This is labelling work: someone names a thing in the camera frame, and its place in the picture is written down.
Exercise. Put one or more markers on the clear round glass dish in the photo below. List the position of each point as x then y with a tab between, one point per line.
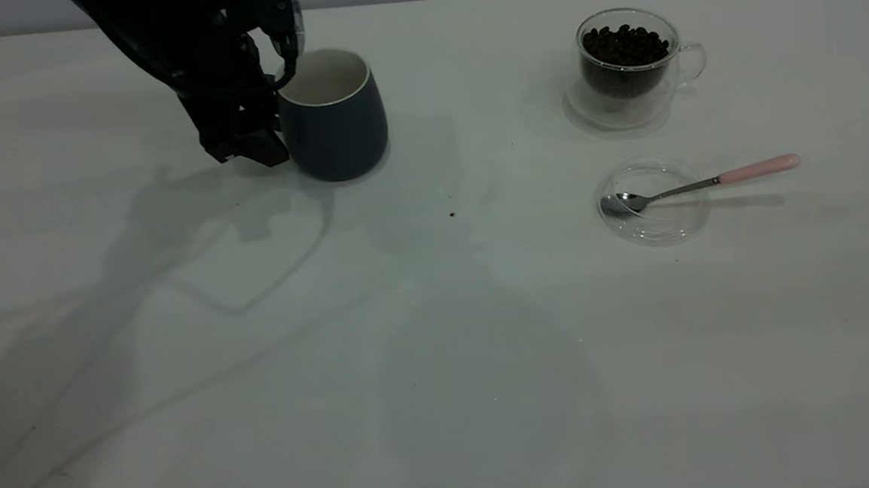
660	226

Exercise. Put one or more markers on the roasted coffee beans heap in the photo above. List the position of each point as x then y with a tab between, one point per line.
626	47

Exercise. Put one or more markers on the clear glass saucer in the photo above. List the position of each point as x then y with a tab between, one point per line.
585	114

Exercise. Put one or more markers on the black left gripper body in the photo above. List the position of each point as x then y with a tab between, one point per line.
233	101

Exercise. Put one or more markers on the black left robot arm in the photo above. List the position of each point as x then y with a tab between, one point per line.
165	34

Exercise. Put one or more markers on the dark grey ceramic mug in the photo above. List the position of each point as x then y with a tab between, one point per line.
337	133

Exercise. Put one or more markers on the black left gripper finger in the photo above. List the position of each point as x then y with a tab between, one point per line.
251	149
263	51

